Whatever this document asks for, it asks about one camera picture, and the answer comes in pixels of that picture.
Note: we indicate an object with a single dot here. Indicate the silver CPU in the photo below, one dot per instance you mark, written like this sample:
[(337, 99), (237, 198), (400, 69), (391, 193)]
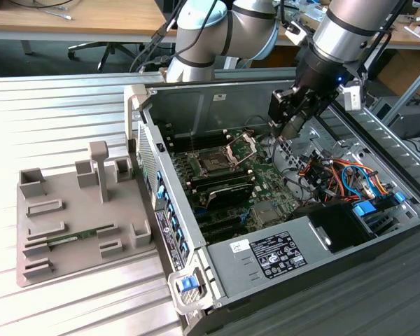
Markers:
[(292, 127)]

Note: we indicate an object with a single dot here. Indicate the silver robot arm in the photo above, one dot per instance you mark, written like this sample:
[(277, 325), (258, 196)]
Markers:
[(203, 45)]

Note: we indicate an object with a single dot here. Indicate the black RAM slot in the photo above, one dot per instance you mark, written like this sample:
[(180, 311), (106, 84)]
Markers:
[(220, 178), (203, 140)]

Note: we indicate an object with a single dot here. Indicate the CPU socket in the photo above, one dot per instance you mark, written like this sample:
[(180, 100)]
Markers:
[(213, 162)]

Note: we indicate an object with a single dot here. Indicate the black expansion slot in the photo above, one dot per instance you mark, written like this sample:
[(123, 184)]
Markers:
[(220, 224)]

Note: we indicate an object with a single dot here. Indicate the black tripod pole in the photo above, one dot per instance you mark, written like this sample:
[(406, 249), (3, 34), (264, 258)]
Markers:
[(376, 52)]

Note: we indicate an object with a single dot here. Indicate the brown cardboard box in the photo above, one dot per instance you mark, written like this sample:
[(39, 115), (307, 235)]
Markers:
[(406, 70)]

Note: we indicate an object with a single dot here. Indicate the silver drive cage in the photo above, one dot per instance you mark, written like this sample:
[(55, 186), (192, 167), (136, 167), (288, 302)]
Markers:
[(290, 157)]

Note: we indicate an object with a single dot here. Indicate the open PC case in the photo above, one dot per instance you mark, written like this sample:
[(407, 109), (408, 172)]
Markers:
[(231, 105)]

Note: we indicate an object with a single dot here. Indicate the grey computer tower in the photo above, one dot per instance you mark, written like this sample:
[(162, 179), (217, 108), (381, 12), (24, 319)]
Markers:
[(413, 119)]

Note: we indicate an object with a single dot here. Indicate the green motherboard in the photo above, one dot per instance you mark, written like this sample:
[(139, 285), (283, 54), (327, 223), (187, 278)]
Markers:
[(266, 182)]

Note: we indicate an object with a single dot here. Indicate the blue disk carrier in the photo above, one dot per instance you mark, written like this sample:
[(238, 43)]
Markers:
[(364, 210)]

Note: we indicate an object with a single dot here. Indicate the black graphics card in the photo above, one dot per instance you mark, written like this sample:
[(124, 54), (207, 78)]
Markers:
[(231, 192)]

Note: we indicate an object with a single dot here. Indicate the black plastic air shroud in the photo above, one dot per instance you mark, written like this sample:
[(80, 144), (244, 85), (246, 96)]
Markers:
[(336, 220)]

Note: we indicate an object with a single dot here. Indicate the silver chipset heatsink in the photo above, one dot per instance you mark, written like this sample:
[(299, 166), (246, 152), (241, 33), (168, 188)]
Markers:
[(264, 213)]

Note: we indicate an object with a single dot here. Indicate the office chair base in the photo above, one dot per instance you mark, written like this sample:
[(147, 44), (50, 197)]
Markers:
[(105, 47)]

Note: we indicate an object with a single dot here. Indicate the plain wooden desk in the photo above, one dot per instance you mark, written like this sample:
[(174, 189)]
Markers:
[(108, 17)]

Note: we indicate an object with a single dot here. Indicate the grey power supply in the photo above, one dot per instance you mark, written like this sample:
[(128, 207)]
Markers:
[(231, 273)]

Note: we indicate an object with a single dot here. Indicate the blue case latch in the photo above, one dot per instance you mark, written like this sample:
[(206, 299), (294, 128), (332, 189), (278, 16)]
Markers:
[(187, 284)]

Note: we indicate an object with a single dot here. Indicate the grey parts rack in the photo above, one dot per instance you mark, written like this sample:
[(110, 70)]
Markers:
[(80, 217)]

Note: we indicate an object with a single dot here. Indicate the green RAM stick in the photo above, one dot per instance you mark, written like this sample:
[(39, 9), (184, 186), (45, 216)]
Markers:
[(73, 237)]

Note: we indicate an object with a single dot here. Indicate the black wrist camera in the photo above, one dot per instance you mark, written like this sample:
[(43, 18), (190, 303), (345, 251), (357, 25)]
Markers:
[(281, 105)]

